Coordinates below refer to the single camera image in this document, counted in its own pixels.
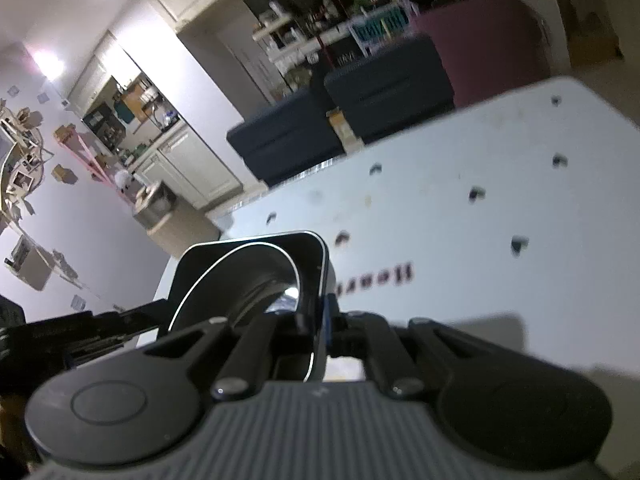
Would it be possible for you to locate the round steel bowl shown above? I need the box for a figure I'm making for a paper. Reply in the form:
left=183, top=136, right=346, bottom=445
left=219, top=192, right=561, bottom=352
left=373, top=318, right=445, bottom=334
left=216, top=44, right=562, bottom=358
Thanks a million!
left=167, top=242, right=303, bottom=333

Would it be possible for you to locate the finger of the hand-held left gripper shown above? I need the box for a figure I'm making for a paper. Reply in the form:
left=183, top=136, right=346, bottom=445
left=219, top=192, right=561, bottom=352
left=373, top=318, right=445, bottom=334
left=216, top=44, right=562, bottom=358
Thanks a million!
left=65, top=301, right=174, bottom=357

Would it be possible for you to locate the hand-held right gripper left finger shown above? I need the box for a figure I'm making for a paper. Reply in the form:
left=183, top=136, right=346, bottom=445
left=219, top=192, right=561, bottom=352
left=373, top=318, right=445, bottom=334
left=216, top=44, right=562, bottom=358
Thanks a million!
left=142, top=310, right=321, bottom=401

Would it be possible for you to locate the pink ladder rack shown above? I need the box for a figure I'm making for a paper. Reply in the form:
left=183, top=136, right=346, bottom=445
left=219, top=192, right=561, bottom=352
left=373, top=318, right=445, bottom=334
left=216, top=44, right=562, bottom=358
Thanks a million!
left=55, top=127, right=136, bottom=201

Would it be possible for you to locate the black lettered cabinet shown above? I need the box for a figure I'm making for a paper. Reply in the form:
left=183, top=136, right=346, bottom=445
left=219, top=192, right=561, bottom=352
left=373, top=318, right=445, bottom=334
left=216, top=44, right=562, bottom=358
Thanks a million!
left=320, top=35, right=371, bottom=70

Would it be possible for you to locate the dark blue chair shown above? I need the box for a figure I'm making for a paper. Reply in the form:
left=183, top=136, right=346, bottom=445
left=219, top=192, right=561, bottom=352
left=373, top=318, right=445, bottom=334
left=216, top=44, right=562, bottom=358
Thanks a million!
left=324, top=32, right=456, bottom=143
left=226, top=85, right=346, bottom=188

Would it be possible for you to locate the round ceiling light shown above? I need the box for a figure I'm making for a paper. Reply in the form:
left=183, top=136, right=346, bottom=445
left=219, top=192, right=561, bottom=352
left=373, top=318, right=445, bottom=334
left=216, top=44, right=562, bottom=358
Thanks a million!
left=30, top=50, right=66, bottom=78

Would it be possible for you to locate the white kitchen base cabinet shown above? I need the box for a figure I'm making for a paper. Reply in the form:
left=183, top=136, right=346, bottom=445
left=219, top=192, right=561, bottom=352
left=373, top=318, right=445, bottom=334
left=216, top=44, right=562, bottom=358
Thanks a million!
left=132, top=125, right=246, bottom=211

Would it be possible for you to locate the square steel container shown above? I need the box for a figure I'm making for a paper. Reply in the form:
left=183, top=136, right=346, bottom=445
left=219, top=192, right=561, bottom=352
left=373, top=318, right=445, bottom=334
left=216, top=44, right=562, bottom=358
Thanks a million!
left=159, top=230, right=332, bottom=385

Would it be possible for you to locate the white kitchen wall cabinet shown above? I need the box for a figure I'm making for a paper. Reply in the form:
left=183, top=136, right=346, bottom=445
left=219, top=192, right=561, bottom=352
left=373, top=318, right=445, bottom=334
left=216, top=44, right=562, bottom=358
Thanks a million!
left=67, top=30, right=146, bottom=116

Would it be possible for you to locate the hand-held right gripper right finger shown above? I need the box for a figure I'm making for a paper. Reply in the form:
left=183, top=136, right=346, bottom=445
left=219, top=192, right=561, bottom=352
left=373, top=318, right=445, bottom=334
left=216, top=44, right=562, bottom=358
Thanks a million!
left=322, top=294, right=506, bottom=401

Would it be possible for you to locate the teal sign plate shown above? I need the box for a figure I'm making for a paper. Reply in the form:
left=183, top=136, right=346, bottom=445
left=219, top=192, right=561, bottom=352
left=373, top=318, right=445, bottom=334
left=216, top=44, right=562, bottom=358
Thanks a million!
left=357, top=7, right=408, bottom=43

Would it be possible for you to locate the maroon sofa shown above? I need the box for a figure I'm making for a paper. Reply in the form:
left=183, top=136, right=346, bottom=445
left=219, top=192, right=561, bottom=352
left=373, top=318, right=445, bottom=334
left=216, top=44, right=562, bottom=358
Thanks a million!
left=410, top=0, right=553, bottom=108

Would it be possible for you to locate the white storage shelf rack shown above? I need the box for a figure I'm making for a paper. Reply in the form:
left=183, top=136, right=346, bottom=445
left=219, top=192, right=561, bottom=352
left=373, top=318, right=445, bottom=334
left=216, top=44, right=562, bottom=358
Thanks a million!
left=252, top=10, right=321, bottom=61

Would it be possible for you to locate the brown cardboard box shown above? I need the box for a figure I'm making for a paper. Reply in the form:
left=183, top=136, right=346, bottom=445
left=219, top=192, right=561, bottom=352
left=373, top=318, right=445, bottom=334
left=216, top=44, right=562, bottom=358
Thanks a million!
left=565, top=7, right=623, bottom=68

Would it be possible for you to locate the wooden wall decoration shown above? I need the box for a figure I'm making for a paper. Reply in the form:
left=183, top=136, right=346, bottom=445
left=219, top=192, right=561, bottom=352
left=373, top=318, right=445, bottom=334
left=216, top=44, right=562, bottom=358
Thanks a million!
left=0, top=100, right=56, bottom=231

